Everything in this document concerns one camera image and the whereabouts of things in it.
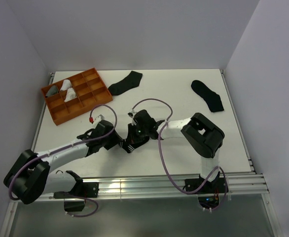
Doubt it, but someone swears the upper white rolled sock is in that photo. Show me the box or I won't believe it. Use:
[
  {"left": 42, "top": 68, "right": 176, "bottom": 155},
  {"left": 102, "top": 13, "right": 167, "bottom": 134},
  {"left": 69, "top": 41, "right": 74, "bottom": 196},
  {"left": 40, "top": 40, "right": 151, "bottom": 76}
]
[{"left": 60, "top": 79, "right": 72, "bottom": 91}]

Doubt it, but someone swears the lower white rolled sock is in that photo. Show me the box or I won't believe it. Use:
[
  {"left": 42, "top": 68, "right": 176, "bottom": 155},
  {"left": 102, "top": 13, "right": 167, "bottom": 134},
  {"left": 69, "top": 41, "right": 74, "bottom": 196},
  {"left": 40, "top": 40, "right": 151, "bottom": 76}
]
[{"left": 64, "top": 88, "right": 77, "bottom": 102}]

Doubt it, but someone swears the aluminium frame rail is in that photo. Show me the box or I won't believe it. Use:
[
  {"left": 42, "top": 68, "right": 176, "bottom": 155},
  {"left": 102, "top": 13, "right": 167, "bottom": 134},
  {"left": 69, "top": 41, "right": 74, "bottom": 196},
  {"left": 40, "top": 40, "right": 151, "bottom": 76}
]
[{"left": 0, "top": 69, "right": 283, "bottom": 237}]

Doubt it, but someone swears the grey rolled sock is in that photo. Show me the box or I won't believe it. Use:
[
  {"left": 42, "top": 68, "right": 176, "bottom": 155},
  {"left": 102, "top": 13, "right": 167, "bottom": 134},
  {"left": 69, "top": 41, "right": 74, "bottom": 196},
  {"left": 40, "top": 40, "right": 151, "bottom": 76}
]
[{"left": 45, "top": 85, "right": 59, "bottom": 98}]

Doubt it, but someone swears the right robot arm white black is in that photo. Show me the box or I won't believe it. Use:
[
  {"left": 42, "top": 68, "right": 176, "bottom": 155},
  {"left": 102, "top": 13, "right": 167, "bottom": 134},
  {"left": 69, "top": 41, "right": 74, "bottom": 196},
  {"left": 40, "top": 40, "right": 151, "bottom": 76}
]
[{"left": 121, "top": 110, "right": 225, "bottom": 193}]

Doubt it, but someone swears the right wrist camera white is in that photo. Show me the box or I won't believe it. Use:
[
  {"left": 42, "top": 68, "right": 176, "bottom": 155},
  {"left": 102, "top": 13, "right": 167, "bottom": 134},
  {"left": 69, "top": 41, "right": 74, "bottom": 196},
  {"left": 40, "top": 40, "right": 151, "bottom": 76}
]
[{"left": 127, "top": 110, "right": 138, "bottom": 119}]

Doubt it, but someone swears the black sock top right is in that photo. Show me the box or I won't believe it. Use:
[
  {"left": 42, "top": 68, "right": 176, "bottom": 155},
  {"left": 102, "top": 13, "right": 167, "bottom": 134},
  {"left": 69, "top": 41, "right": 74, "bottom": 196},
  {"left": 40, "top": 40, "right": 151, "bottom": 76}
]
[{"left": 191, "top": 80, "right": 224, "bottom": 113}]

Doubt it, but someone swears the black sock with white stripes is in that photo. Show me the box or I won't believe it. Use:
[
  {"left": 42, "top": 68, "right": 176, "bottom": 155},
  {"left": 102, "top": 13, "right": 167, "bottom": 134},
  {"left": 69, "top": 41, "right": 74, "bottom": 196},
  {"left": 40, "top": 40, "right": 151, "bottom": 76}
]
[{"left": 118, "top": 137, "right": 149, "bottom": 154}]

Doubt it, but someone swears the orange compartment tray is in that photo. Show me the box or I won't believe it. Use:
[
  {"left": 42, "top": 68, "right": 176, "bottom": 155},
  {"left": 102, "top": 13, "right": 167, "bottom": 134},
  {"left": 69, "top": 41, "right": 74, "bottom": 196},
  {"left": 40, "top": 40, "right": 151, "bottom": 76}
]
[{"left": 41, "top": 68, "right": 113, "bottom": 125}]

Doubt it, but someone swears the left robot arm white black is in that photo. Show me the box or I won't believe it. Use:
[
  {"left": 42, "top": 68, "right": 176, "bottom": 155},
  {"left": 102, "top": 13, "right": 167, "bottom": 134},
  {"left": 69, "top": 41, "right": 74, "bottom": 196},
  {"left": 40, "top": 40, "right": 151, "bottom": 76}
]
[{"left": 3, "top": 119, "right": 123, "bottom": 204}]

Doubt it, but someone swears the white rolled sock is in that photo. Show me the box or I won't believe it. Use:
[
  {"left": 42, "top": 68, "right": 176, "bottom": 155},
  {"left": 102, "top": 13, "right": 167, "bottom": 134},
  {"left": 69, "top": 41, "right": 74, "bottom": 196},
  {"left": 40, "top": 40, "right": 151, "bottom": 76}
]
[
  {"left": 64, "top": 88, "right": 77, "bottom": 102},
  {"left": 60, "top": 79, "right": 72, "bottom": 91}
]

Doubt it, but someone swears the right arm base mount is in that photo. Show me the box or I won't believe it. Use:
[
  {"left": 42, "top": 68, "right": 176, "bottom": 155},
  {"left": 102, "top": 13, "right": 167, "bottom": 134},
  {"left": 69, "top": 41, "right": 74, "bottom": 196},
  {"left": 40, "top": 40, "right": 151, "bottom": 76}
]
[{"left": 183, "top": 177, "right": 229, "bottom": 195}]

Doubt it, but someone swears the black sock top centre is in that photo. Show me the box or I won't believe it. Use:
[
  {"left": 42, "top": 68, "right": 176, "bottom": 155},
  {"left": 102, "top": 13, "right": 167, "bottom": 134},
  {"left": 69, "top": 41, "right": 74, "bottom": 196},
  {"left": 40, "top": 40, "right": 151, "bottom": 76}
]
[{"left": 108, "top": 71, "right": 143, "bottom": 96}]

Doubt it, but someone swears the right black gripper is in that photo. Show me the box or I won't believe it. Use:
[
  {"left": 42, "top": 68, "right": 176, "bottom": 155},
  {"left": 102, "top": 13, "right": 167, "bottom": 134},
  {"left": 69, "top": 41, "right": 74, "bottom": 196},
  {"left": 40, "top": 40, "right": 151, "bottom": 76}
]
[{"left": 126, "top": 122, "right": 149, "bottom": 145}]

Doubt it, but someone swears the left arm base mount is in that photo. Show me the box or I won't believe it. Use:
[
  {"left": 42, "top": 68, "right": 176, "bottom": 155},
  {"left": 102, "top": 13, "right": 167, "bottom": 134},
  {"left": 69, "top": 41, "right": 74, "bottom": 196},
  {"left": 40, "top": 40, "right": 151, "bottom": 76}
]
[{"left": 53, "top": 182, "right": 99, "bottom": 215}]

